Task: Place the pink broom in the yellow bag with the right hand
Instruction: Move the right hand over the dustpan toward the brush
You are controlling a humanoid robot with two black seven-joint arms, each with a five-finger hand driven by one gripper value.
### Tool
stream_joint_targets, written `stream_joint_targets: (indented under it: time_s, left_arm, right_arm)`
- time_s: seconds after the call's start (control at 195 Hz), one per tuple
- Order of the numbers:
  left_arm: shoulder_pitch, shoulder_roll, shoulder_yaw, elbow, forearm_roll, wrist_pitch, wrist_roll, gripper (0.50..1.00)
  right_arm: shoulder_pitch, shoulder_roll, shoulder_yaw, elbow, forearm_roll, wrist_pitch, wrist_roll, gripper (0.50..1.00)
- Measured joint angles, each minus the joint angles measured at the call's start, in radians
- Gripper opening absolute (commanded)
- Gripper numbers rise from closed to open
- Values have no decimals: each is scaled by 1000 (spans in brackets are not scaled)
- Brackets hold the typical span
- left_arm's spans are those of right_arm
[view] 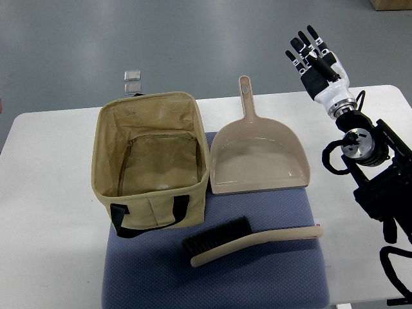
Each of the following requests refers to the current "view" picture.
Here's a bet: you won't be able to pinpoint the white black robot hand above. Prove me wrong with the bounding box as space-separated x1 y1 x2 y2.
285 25 358 119

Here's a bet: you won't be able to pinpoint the pink hand broom black bristles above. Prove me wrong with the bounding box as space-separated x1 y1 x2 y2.
182 216 324 268

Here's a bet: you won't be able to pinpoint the yellow fabric bag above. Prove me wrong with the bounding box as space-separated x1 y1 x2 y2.
91 92 211 238

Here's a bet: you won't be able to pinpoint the cardboard box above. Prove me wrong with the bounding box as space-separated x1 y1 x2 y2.
370 0 412 11

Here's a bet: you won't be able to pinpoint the pink plastic dustpan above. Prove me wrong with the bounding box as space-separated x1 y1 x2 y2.
210 75 311 194

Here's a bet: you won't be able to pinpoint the upper clear floor tape patch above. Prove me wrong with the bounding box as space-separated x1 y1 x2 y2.
124 70 141 81

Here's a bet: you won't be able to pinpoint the blue seat cushion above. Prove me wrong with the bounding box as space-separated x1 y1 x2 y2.
101 131 332 309

